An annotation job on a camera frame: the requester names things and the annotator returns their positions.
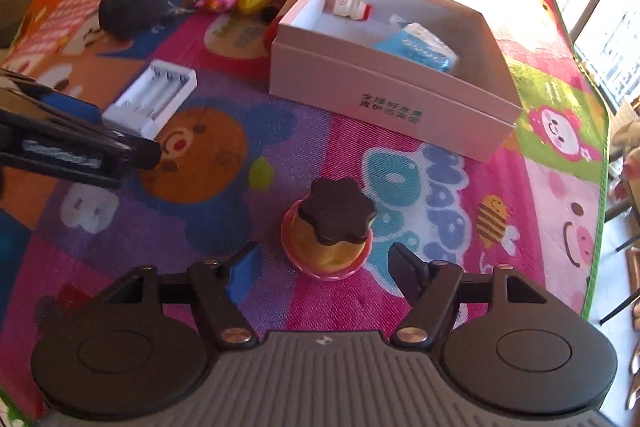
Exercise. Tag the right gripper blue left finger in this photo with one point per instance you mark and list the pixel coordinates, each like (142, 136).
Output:
(240, 272)

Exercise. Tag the blue white tissue pack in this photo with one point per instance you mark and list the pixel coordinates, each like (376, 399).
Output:
(419, 45)

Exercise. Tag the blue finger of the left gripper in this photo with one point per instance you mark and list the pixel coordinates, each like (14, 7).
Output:
(73, 106)

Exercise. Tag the small white red toy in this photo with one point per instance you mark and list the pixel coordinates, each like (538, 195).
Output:
(351, 9)

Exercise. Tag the black plush cat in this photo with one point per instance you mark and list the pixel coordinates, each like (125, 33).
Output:
(124, 19)

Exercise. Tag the white cardboard box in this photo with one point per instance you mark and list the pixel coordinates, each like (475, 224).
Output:
(329, 62)

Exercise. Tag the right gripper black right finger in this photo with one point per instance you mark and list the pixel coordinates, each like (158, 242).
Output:
(411, 275)

